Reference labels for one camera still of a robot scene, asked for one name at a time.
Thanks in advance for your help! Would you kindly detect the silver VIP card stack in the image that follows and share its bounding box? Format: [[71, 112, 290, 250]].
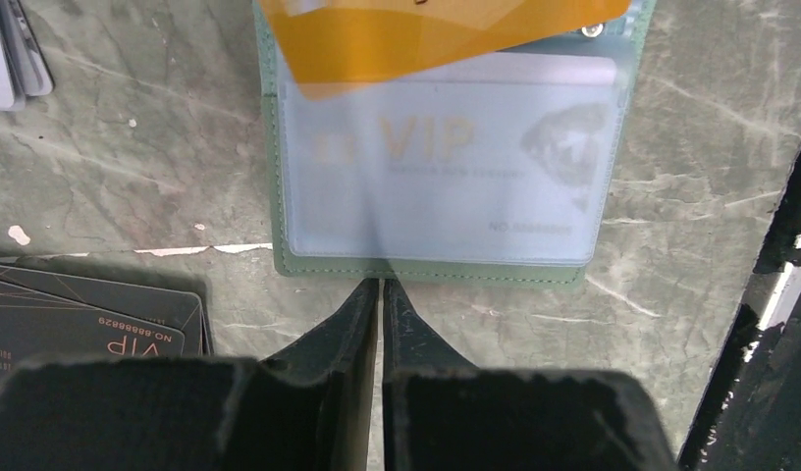
[[0, 0, 54, 111]]

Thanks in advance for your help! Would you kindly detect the green card holder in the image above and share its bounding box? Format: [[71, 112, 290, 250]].
[[254, 1, 655, 288]]

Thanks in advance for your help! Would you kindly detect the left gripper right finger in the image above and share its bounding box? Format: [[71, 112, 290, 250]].
[[382, 280, 676, 470]]

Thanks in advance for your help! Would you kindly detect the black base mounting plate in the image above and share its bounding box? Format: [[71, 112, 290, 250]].
[[678, 149, 801, 470]]

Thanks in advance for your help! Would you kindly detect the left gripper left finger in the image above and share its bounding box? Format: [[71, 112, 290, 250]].
[[0, 279, 380, 470]]

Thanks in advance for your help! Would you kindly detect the single silver VIP card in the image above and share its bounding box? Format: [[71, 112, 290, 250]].
[[280, 53, 623, 266]]

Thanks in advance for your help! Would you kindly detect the black VIP card stack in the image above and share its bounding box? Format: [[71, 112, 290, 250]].
[[0, 265, 212, 382]]

